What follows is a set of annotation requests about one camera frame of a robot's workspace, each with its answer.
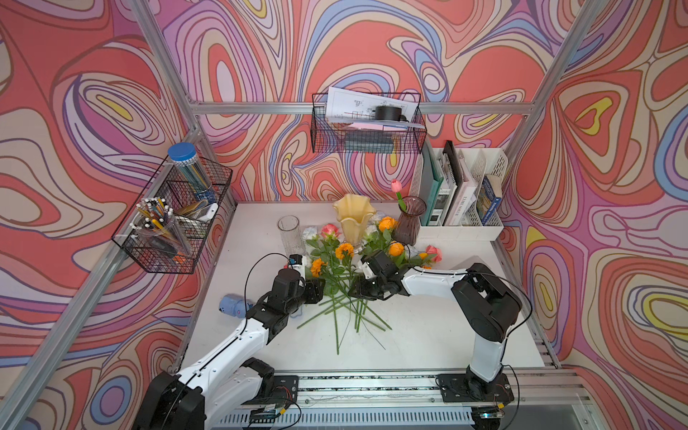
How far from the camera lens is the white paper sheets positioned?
855 mm

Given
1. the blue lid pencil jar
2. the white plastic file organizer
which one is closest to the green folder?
the white plastic file organizer

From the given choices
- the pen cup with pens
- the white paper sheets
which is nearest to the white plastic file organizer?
the white paper sheets

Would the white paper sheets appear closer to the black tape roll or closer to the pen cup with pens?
the black tape roll

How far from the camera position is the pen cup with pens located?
0.59 metres

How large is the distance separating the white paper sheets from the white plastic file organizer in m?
0.19
